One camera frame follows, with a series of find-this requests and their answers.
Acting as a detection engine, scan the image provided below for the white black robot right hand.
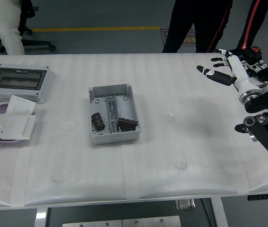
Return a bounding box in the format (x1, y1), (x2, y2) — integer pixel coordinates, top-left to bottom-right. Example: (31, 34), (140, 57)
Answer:
(196, 48), (262, 95)

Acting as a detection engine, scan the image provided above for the person's gloved hand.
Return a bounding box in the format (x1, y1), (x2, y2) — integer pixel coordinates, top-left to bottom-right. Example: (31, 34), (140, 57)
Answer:
(228, 46), (268, 83)

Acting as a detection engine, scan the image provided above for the open grey plastic box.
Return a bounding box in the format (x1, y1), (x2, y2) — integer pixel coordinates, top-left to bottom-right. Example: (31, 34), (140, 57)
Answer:
(87, 82), (143, 145)

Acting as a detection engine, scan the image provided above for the brown floor sticker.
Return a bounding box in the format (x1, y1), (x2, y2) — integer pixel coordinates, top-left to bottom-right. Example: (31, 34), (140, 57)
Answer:
(161, 29), (197, 47)

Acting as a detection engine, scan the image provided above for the standing person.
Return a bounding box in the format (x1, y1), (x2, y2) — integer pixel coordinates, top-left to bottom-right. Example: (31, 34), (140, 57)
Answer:
(162, 0), (268, 54)

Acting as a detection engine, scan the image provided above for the white foam mat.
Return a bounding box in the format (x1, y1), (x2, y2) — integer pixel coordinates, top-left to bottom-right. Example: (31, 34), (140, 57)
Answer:
(0, 53), (268, 209)

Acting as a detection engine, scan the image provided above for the black table edge label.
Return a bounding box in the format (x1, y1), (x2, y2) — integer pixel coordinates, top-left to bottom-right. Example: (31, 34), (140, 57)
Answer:
(247, 192), (268, 201)

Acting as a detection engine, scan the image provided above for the grey metal floor plate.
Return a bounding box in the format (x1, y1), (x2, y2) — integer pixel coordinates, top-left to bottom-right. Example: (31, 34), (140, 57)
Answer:
(121, 216), (182, 227)
(62, 219), (122, 227)

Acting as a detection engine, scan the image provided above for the black office chair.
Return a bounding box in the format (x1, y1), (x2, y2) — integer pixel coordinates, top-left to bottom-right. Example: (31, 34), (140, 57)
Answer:
(0, 0), (57, 52)

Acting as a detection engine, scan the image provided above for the seated person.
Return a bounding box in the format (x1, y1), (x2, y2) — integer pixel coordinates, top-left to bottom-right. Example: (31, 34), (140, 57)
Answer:
(0, 0), (26, 63)

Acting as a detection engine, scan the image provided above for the white tape strip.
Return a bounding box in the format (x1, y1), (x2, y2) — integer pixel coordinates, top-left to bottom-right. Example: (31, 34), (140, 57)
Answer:
(10, 151), (30, 207)

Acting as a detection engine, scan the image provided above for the metal mounting rail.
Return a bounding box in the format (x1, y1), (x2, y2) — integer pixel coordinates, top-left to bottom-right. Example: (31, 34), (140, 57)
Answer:
(105, 94), (121, 133)

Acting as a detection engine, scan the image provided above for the metal bracket under table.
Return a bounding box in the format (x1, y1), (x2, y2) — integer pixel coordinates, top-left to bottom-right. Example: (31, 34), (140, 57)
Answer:
(175, 199), (196, 211)

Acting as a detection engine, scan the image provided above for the grey enclosure with dark window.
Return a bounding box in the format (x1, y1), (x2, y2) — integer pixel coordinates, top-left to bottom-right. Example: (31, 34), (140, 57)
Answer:
(0, 63), (54, 104)

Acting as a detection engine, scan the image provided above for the white switch panel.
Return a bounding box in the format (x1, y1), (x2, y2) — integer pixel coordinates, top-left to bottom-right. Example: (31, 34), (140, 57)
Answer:
(0, 114), (37, 140)

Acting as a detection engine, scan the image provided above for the white table frame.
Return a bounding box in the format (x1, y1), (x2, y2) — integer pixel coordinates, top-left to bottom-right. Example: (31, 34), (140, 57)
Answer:
(0, 195), (267, 227)

